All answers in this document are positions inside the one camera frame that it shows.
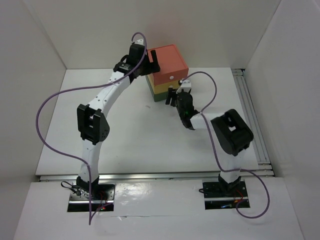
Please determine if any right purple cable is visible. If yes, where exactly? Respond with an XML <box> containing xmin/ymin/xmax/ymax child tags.
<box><xmin>179</xmin><ymin>71</ymin><xmax>271</xmax><ymax>220</ymax></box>

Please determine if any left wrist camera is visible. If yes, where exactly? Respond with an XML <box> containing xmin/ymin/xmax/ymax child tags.
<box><xmin>131</xmin><ymin>38</ymin><xmax>145</xmax><ymax>48</ymax></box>

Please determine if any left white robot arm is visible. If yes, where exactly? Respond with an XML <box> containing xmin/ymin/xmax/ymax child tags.
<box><xmin>76</xmin><ymin>39</ymin><xmax>160</xmax><ymax>200</ymax></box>

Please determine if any aluminium side rail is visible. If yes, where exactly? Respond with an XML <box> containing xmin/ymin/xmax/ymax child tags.
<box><xmin>231</xmin><ymin>69</ymin><xmax>275</xmax><ymax>177</ymax></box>

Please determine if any salmon top drawer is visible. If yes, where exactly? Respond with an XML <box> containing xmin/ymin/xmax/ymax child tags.
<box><xmin>152</xmin><ymin>68</ymin><xmax>189</xmax><ymax>86</ymax></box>

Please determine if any green bottom drawer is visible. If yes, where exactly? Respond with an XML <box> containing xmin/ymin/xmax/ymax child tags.
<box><xmin>152</xmin><ymin>92</ymin><xmax>176</xmax><ymax>103</ymax></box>

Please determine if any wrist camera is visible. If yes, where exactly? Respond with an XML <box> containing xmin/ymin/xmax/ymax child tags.
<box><xmin>176</xmin><ymin>79</ymin><xmax>192</xmax><ymax>94</ymax></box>
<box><xmin>131</xmin><ymin>38</ymin><xmax>145</xmax><ymax>48</ymax></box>

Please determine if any yellow drawer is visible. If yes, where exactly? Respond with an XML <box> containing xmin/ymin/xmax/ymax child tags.
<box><xmin>151</xmin><ymin>81</ymin><xmax>180</xmax><ymax>95</ymax></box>

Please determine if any three-drawer organizer box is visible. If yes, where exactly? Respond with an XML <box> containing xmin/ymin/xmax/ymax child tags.
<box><xmin>145</xmin><ymin>44</ymin><xmax>189</xmax><ymax>102</ymax></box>

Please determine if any aluminium front rail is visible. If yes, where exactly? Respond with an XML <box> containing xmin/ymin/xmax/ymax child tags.
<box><xmin>38</xmin><ymin>170</ymin><xmax>251</xmax><ymax>181</ymax></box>

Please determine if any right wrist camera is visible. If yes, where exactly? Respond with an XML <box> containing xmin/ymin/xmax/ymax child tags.
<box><xmin>176</xmin><ymin>79</ymin><xmax>192</xmax><ymax>94</ymax></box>

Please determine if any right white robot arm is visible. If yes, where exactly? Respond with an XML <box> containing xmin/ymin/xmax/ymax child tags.
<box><xmin>165</xmin><ymin>87</ymin><xmax>254</xmax><ymax>196</ymax></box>

